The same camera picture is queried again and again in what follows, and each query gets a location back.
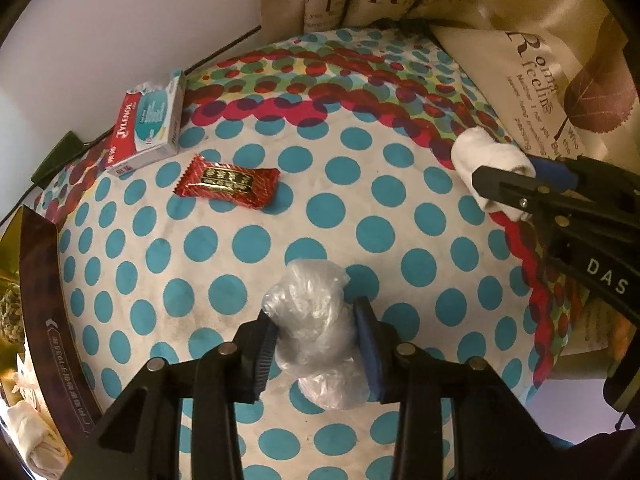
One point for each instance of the red snack packet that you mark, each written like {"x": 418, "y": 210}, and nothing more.
{"x": 225, "y": 182}

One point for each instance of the clear plastic bag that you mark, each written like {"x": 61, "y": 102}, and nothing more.
{"x": 315, "y": 320}

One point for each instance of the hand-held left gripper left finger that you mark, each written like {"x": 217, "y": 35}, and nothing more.
{"x": 262, "y": 355}

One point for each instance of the white sock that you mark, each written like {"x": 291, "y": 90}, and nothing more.
{"x": 35, "y": 435}
{"x": 480, "y": 152}

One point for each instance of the brown box with gold lining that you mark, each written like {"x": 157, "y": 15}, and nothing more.
{"x": 45, "y": 310}

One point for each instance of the thin black stick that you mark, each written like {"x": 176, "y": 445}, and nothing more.
{"x": 225, "y": 47}

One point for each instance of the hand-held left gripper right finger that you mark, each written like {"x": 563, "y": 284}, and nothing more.
{"x": 371, "y": 355}

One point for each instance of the brown pine cone ball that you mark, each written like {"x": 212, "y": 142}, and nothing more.
{"x": 10, "y": 312}

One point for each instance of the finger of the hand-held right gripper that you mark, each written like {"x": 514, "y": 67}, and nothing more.
{"x": 505, "y": 185}
{"x": 552, "y": 171}

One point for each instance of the large beige leaf print pillow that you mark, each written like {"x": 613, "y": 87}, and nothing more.
{"x": 550, "y": 60}

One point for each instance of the polka dot blanket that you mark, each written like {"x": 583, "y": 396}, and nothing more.
{"x": 400, "y": 260}

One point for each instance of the red and white medicine box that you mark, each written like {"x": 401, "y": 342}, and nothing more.
{"x": 145, "y": 125}

